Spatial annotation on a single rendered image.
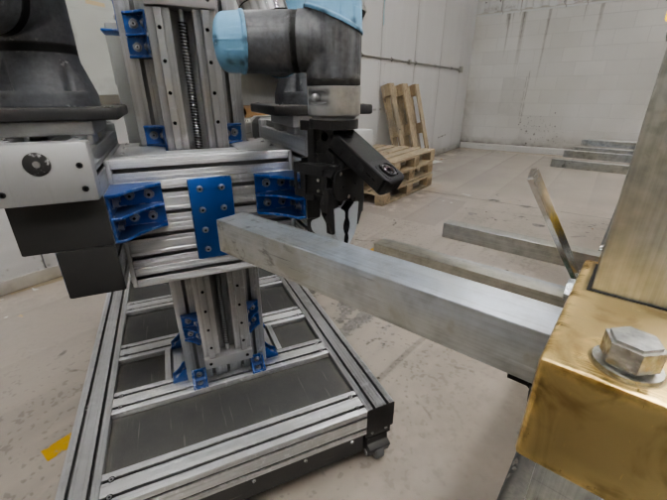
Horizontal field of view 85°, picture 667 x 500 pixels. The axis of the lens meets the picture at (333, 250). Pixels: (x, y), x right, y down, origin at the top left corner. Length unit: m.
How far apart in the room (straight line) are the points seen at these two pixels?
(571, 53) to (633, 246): 8.04
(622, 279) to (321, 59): 0.42
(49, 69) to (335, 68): 0.50
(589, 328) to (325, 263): 0.15
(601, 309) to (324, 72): 0.42
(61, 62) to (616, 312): 0.82
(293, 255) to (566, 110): 8.00
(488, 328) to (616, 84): 7.99
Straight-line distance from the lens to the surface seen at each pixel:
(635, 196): 0.21
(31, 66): 0.82
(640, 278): 0.22
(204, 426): 1.18
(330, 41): 0.53
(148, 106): 1.01
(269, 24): 0.54
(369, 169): 0.50
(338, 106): 0.52
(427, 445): 1.39
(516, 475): 0.48
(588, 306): 0.21
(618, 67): 8.17
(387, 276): 0.22
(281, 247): 0.27
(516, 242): 0.72
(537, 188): 0.39
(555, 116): 8.22
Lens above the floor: 1.06
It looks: 23 degrees down
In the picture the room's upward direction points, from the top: straight up
